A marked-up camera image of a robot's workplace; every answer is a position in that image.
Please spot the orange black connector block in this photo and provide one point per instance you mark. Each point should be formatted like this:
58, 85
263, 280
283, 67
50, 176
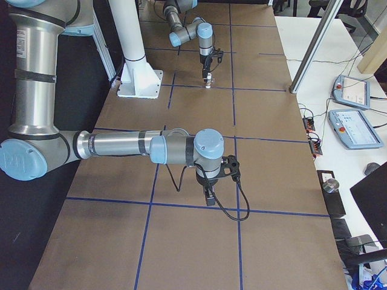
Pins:
308, 124

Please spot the black monitor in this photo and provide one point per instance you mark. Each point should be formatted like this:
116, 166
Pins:
370, 197

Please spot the silver metal cylinder weight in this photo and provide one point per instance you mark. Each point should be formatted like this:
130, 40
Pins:
331, 185

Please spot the black computer mouse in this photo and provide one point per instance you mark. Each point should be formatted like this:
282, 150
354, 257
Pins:
371, 167

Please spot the far teach pendant tablet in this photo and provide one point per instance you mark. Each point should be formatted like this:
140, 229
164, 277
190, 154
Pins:
352, 92

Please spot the white PPR valve fitting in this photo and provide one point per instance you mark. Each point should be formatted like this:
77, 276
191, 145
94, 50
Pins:
208, 82

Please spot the teach pendant tablet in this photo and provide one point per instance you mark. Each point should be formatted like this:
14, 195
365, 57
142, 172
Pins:
352, 92
354, 129

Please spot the brown paper table cover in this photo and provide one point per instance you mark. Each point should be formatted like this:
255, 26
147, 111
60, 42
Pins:
128, 223

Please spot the aluminium frame post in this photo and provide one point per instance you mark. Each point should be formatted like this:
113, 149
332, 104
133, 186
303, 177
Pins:
324, 24

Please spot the near teach pendant tablet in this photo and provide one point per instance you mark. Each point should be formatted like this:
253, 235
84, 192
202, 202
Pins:
354, 129

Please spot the white mounting column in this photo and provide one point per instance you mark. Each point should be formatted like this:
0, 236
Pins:
139, 79

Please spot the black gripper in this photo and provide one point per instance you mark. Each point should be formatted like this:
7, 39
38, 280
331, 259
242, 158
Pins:
205, 182
206, 62

